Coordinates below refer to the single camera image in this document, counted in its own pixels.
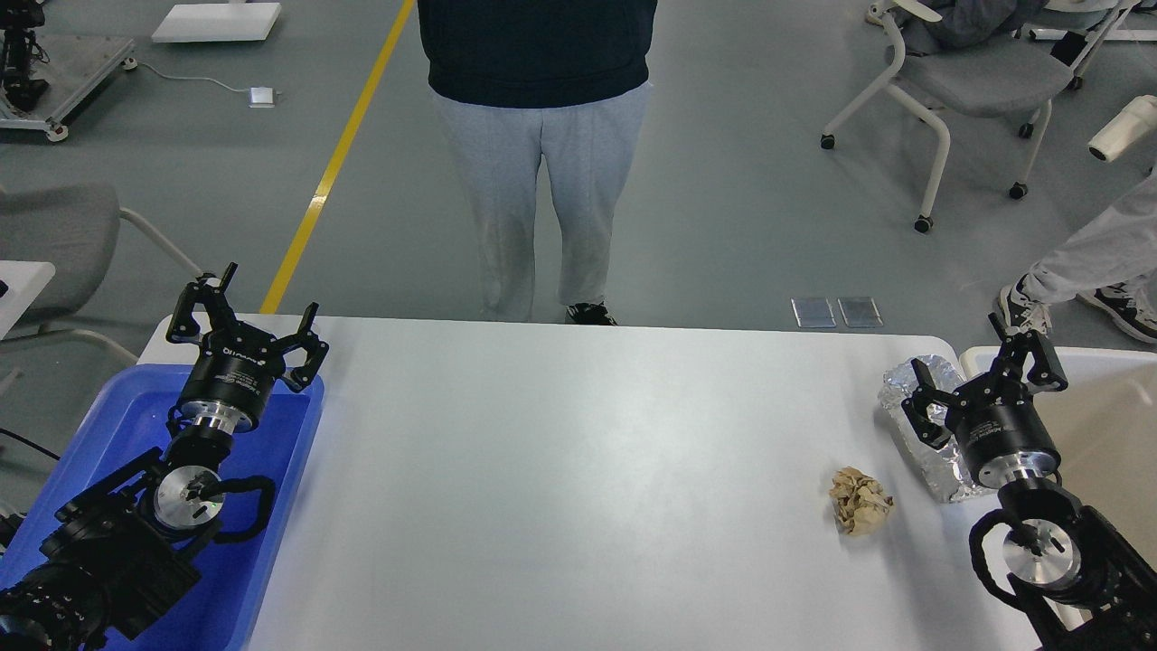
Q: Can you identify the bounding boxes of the standing person grey trousers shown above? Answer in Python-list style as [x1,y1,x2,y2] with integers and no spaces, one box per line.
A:
[417,1,658,326]

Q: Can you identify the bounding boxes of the white flat board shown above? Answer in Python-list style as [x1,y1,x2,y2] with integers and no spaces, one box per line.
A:
[150,1,282,42]

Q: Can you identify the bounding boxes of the grey white office chair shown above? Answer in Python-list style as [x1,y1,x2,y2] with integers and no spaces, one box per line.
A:
[819,0,1142,235]

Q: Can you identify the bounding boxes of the white cable on floor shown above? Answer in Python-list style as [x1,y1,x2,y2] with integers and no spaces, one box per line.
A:
[137,60,252,96]

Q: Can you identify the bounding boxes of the metal floor plate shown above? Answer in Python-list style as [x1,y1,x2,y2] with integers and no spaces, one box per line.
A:
[793,297,837,330]
[837,297,884,328]

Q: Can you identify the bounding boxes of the black robot on platform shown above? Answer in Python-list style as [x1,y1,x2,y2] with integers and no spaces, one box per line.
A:
[1,1,49,112]

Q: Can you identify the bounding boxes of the person in white trousers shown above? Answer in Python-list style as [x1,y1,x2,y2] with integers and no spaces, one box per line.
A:
[996,172,1156,343]

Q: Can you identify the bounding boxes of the grey chair at left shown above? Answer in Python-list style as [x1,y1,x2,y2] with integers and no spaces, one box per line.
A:
[1,183,207,365]

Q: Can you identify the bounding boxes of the beige plastic bin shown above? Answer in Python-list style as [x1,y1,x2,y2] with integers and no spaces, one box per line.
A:
[964,347,1156,568]

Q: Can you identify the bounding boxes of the grey wheeled platform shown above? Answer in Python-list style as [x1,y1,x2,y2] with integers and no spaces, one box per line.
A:
[1,34,137,143]

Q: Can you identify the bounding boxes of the small white power box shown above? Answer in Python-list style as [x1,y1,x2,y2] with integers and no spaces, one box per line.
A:
[248,86,277,109]

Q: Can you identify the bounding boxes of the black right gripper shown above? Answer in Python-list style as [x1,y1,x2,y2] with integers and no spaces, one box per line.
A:
[901,313,1069,489]

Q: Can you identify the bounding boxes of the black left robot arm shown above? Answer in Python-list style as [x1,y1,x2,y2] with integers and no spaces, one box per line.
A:
[3,262,329,650]

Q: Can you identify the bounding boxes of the blue plastic bin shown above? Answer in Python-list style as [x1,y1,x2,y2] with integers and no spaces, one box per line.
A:
[0,363,326,651]

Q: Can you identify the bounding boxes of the aluminium foil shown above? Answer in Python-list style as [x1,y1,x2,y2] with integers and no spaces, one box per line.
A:
[879,360,995,504]

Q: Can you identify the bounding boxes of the right metal floor plate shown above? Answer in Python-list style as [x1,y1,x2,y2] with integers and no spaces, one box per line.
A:
[837,297,884,328]

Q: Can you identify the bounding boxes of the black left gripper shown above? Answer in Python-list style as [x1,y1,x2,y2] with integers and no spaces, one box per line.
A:
[165,262,330,432]

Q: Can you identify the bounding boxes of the crumpled brown paper ball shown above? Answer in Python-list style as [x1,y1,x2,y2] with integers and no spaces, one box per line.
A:
[828,467,894,537]

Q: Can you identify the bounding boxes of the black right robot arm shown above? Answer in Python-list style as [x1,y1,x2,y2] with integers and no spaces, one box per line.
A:
[901,315,1156,650]

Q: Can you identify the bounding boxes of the white side table corner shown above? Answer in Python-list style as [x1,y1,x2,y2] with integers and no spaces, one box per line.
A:
[1,259,56,338]

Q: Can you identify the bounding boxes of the left metal floor plate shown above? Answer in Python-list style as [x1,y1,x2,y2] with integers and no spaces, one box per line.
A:
[793,297,837,330]

